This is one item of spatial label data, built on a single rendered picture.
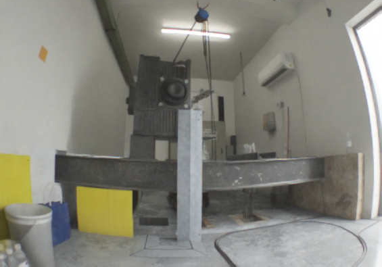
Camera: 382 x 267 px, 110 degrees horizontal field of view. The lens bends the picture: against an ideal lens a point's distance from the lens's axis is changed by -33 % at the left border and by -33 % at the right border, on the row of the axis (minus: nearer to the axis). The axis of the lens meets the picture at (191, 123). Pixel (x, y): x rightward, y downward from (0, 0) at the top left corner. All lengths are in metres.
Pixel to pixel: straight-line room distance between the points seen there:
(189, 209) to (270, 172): 0.86
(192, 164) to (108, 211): 0.80
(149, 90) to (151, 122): 0.28
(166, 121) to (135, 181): 0.58
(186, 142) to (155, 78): 0.67
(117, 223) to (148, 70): 1.35
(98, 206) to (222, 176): 1.09
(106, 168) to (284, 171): 1.65
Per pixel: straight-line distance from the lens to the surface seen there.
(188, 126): 1.55
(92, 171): 1.80
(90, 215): 1.79
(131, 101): 2.02
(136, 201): 2.00
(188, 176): 1.53
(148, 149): 1.68
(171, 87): 1.69
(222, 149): 4.96
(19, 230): 1.14
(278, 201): 2.90
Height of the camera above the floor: 0.66
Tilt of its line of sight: 11 degrees up
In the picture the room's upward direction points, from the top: straight up
